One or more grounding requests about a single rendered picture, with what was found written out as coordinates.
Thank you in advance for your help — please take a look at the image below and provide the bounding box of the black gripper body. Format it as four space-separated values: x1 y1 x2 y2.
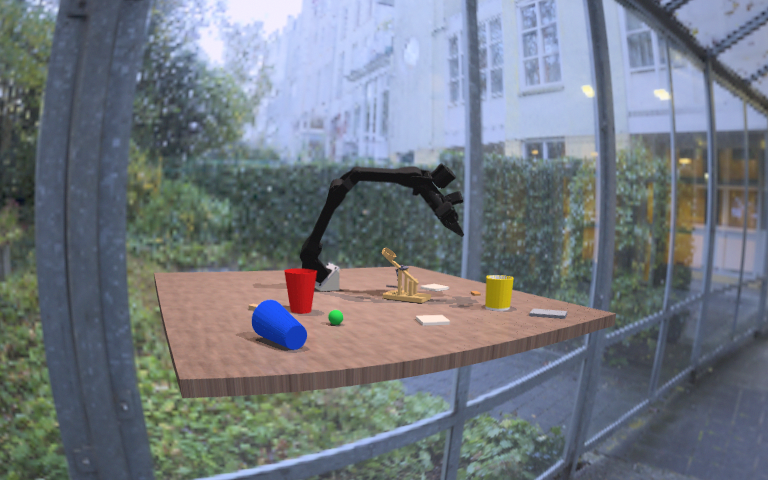
427 192 454 219

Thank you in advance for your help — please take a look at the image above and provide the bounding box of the yellow mug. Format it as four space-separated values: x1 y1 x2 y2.
485 275 514 311

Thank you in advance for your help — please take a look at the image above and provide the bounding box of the cream flat square tile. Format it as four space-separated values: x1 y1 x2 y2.
416 315 450 325
421 284 449 292

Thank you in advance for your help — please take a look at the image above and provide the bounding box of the green ball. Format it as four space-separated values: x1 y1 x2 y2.
329 310 343 325

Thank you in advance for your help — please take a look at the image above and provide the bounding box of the red plastic cup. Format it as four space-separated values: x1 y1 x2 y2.
285 268 317 314

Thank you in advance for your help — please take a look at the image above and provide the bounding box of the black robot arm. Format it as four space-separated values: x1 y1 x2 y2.
300 163 463 283

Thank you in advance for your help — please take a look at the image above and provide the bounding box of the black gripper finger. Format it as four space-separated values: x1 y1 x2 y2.
440 209 462 233
444 215 464 237

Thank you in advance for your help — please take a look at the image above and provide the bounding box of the blue plastic cup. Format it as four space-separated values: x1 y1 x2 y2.
252 300 307 350

